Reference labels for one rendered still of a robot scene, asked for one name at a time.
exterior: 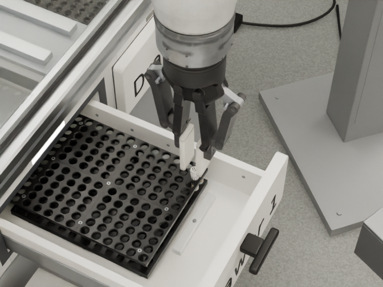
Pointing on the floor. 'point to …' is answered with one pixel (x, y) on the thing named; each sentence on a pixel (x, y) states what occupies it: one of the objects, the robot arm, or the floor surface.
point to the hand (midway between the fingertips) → (195, 151)
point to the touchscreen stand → (338, 124)
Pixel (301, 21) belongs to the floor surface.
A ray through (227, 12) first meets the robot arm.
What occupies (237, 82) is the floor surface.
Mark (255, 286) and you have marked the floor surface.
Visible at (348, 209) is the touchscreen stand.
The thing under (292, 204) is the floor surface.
